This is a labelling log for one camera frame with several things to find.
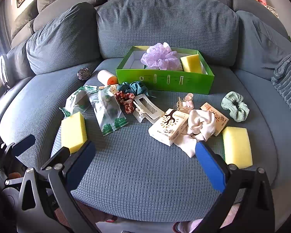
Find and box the tree print tissue pack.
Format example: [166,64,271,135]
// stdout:
[200,102,230,136]

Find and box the steel wool scourer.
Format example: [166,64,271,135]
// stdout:
[77,68,90,81]

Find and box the mint green scrunchie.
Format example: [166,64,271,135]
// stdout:
[221,91,250,123]

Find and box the purple mesh bath loofah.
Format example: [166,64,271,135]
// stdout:
[141,43,178,71]

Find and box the red patterned scrunchie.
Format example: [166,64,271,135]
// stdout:
[114,91,136,115]

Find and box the green white plastic packet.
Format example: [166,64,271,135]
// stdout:
[88,89,129,137]
[65,87,94,117]

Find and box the dark green scrunchie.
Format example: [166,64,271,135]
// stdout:
[116,83,131,96]

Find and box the ribbed blue blanket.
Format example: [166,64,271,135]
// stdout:
[271,52,291,125]

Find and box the green cardboard box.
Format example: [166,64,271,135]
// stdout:
[116,46,214,95]

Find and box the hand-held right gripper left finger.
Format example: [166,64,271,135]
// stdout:
[17,141,100,233]

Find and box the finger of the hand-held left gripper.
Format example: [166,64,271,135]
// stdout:
[40,148,71,171]
[0,135,36,162]

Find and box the pink clear hair claw clip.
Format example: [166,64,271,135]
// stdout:
[176,93,195,113]

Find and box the teal scrunchie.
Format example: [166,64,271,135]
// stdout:
[128,81,150,97]

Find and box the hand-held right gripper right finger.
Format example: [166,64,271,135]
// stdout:
[195,141,275,233]

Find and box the cream soap box lower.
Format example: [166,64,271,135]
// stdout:
[148,108,190,147]

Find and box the cream cloth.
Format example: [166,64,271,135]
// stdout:
[173,109,217,158]

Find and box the blue-grey sofa back cushion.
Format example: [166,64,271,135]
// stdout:
[96,0,240,69]
[235,10,291,75]
[26,2,97,76]

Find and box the white hair claw clip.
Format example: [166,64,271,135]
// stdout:
[132,94,166,124]

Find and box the yellow sponge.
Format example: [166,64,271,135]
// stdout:
[180,55,203,74]
[222,126,254,169]
[61,112,88,154]

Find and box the white roll with orange end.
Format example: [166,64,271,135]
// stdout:
[97,70,118,86]

